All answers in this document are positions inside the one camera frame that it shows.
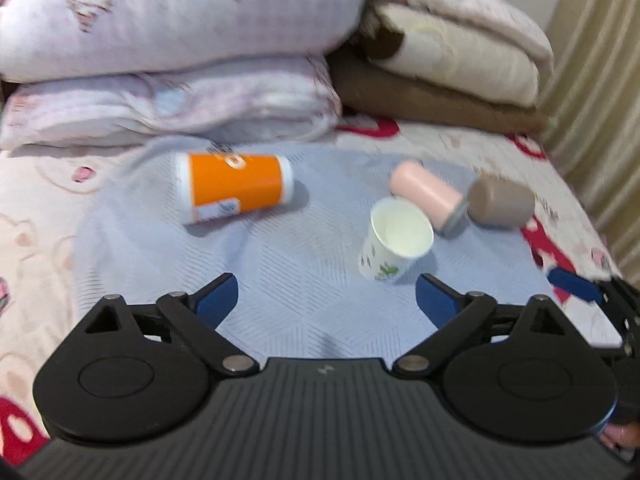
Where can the brown cup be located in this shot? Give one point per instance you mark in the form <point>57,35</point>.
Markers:
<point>500,202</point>

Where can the orange and white cup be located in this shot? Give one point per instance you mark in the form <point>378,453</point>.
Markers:
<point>232,187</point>

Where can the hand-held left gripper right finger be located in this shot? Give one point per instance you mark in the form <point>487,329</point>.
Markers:
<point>436,302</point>

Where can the white paper cup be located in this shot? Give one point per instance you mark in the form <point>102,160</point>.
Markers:
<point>395,240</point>

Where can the beige curtain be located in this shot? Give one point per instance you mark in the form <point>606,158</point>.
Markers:
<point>600,110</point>

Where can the person's right hand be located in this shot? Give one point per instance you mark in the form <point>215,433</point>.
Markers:
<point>620,441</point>

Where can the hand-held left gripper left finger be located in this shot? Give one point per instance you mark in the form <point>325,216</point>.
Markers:
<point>216,302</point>

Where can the pink cup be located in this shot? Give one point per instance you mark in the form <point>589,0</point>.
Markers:
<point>425,194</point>

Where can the cream folded quilt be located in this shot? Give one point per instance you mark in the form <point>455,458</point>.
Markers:
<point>465,55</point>

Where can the light blue mat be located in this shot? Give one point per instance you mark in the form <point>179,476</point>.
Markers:
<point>300,280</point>

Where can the brown folded blanket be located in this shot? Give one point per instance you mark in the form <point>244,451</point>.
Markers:
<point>410,95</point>

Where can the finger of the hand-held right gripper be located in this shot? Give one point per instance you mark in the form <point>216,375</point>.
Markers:
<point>575,285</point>

